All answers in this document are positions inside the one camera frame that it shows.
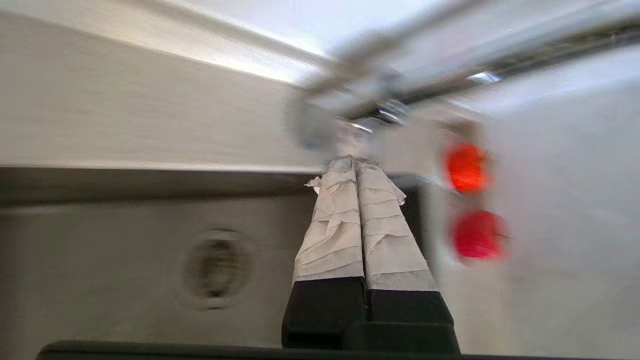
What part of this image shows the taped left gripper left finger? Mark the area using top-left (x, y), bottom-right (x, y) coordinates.
top-left (281, 156), bottom-right (369, 349)

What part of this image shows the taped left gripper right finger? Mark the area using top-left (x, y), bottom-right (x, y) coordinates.
top-left (350, 159), bottom-right (461, 353)

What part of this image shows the chrome kitchen faucet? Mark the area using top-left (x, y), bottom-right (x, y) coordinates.
top-left (284, 0), bottom-right (640, 153)

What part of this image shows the stainless steel sink basin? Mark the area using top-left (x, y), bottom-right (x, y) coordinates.
top-left (0, 166), bottom-right (433, 351)

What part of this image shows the red apple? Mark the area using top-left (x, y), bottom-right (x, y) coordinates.
top-left (451, 210), bottom-right (509, 262)

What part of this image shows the red tomato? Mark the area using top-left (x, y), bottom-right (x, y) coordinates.
top-left (444, 142), bottom-right (490, 194)

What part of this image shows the round metal drain strainer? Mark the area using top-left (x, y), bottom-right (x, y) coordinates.
top-left (181, 229), bottom-right (252, 308)

